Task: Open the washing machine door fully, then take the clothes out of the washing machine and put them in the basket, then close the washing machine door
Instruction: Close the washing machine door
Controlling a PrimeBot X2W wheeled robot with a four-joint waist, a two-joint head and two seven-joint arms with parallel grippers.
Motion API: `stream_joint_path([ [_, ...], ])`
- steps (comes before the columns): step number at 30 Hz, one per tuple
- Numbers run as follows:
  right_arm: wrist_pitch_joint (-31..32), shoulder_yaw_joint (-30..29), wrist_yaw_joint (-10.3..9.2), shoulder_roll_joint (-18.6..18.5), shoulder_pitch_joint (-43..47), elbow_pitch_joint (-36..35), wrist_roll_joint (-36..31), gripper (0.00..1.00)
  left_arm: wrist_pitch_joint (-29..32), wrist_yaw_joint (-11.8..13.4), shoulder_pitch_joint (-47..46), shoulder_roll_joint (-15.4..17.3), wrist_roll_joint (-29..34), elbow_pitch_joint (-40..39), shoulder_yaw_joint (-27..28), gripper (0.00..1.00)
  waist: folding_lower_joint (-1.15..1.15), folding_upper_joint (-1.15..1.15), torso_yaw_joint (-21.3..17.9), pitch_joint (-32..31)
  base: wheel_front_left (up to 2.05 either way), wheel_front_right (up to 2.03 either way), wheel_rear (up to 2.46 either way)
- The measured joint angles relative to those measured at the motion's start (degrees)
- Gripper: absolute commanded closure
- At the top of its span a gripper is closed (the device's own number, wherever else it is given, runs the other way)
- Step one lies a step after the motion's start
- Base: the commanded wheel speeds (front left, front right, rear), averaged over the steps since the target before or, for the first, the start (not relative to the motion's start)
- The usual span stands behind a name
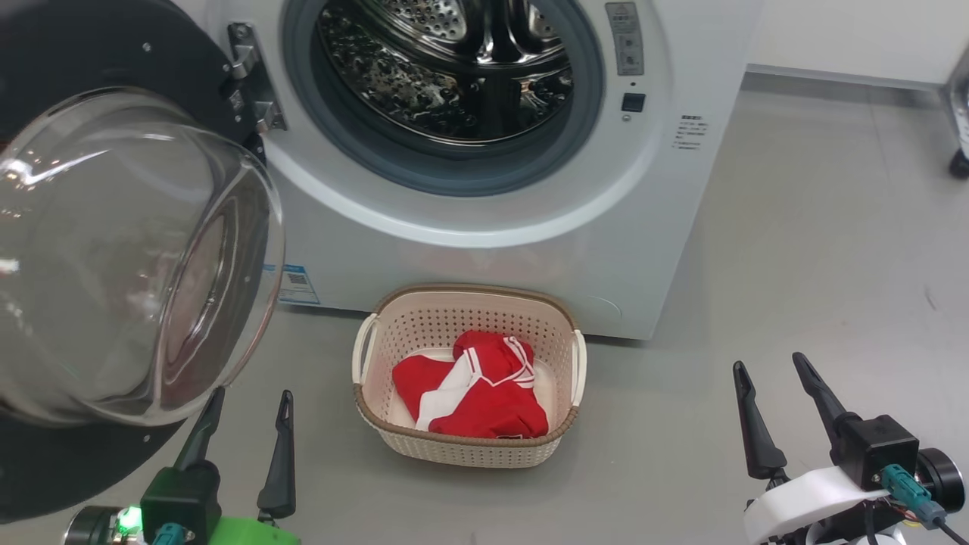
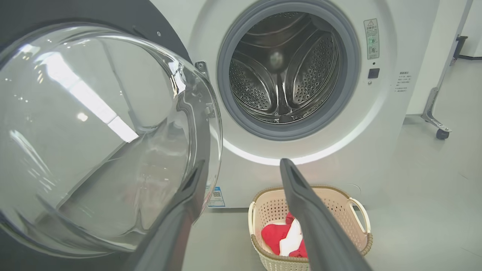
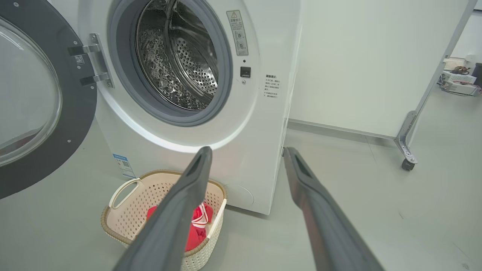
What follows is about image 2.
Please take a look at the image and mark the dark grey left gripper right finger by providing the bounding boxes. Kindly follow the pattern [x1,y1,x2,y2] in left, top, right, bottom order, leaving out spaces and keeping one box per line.
[279,158,374,271]

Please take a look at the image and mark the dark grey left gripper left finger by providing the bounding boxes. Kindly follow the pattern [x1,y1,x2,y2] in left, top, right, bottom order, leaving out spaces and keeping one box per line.
[124,161,207,271]

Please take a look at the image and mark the red garment with white trim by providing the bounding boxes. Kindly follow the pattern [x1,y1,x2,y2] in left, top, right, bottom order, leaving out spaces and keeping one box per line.
[261,211,309,259]

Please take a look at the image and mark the dark round washing machine door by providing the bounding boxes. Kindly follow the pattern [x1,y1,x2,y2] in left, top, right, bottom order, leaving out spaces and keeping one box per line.
[0,0,224,271]

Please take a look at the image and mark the cream perforated laundry basket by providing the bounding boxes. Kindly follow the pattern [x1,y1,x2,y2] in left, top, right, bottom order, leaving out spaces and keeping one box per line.
[247,185,374,271]

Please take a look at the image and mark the white washing machine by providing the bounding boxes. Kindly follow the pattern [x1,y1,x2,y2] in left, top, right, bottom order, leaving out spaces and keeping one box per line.
[148,0,441,210]

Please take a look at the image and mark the grey rubber door seal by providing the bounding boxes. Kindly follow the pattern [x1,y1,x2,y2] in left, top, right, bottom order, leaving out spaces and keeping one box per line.
[216,0,362,142]

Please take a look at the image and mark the steel washing machine drum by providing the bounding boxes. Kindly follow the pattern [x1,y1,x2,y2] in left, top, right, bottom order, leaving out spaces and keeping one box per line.
[229,11,342,125]

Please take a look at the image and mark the blue energy label sticker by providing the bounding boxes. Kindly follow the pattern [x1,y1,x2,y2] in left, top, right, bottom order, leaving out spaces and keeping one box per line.
[207,186,226,209]

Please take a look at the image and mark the grey partition foot with caster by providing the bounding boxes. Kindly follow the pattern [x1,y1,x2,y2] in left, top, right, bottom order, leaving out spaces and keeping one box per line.
[421,35,468,141]

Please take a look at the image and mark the printed text notice label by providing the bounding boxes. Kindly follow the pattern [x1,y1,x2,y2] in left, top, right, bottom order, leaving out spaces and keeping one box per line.
[394,70,412,94]

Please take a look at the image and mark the green warning sticker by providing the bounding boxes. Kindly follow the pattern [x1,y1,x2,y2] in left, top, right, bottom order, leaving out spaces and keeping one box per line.
[363,18,380,60]

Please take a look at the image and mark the white partition panel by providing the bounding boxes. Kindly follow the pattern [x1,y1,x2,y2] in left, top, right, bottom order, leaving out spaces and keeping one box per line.
[404,0,476,117]

